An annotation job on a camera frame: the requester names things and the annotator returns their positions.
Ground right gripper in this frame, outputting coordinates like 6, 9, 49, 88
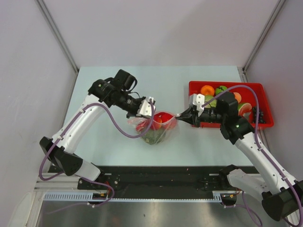
176, 106, 225, 128

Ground red toy apple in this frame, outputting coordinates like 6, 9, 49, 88
154, 112, 178, 130

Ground clear pink-dotted zip bag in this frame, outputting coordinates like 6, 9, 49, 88
127, 112, 178, 143

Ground orange-red toy peach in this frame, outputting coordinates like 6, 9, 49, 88
154, 116, 162, 124

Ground red toy chili pepper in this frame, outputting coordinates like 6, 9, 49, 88
135, 121, 149, 133

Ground green toy melon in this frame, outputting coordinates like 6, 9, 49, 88
141, 128, 166, 145

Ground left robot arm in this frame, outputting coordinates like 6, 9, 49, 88
39, 69, 155, 189

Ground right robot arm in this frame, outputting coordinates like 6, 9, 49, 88
176, 92, 303, 227

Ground green toy cabbage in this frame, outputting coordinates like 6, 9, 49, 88
205, 95, 217, 108

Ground orange toy tangerine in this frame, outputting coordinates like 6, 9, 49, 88
200, 85, 215, 96

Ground red-yellow toy mango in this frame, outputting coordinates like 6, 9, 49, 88
233, 92, 242, 103

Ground red plastic tray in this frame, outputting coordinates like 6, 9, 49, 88
189, 81, 274, 130

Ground black toy grapes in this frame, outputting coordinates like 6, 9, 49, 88
252, 106, 266, 124

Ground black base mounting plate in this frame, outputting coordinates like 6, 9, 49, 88
75, 166, 240, 200

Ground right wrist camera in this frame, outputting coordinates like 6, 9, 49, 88
189, 94, 205, 112

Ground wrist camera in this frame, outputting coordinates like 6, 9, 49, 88
189, 94, 205, 112
136, 96, 155, 119

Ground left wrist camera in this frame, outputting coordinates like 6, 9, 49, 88
136, 96, 155, 119

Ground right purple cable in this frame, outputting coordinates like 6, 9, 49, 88
201, 84, 303, 227

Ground aluminium frame rail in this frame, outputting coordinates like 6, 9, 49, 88
34, 174, 80, 192

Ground white slotted cable duct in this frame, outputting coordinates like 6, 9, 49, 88
44, 191, 224, 203

